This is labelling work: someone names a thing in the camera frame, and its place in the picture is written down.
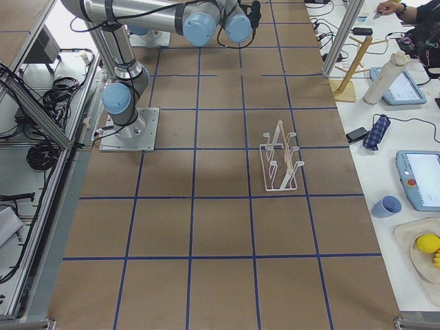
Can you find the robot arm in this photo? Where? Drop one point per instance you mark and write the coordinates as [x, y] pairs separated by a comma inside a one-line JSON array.
[[127, 24]]

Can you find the blue cup on side table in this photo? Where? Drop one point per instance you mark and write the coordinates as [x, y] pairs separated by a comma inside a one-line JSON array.
[[386, 207]]

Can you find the black power adapter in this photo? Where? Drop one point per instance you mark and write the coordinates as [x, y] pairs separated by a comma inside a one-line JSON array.
[[356, 135]]

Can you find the wooden mug tree stand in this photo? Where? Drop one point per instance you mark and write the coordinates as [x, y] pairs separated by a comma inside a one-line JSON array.
[[343, 90]]

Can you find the blue plaid folded umbrella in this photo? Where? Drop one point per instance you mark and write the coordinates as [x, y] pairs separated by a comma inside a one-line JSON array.
[[377, 132]]

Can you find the blue teach pendant near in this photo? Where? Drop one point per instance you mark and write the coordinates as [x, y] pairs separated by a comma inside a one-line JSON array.
[[419, 176]]

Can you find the blue teach pendant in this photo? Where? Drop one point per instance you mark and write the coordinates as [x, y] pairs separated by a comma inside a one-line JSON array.
[[404, 91], [419, 176]]

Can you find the blue teach pendant far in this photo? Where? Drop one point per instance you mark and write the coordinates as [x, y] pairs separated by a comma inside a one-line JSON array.
[[404, 91]]

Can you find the yellow toy fruit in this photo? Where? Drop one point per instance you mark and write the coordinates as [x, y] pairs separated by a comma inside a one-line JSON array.
[[428, 243]]

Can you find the beige tray with plate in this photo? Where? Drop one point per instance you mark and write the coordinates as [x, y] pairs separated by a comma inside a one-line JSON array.
[[423, 263]]

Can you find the person at side table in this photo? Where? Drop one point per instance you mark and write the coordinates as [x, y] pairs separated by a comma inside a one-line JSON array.
[[421, 42]]

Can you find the white wire cup rack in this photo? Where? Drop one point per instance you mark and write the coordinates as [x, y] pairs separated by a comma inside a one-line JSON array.
[[279, 160]]

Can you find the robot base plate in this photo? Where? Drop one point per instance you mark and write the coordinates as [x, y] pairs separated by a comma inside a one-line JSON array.
[[152, 39], [139, 136]]

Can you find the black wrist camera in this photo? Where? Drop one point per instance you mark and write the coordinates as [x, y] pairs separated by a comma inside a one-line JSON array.
[[252, 12]]

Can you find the aluminium frame post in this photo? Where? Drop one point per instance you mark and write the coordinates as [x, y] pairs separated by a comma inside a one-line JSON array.
[[347, 22]]

